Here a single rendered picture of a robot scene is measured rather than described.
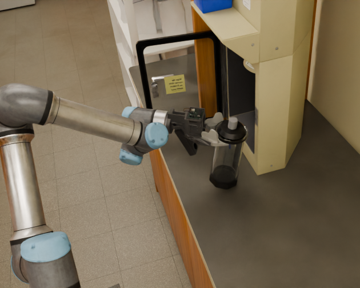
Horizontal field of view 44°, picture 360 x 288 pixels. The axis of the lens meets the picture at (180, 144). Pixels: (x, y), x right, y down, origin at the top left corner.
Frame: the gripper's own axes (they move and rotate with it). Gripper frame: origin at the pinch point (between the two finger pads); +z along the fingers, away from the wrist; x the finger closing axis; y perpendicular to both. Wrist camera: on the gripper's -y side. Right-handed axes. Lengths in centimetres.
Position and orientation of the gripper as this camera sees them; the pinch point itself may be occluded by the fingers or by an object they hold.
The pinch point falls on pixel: (228, 135)
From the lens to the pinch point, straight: 144.6
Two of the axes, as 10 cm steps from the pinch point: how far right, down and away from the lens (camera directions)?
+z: 9.7, 1.4, -1.9
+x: 2.3, -6.4, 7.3
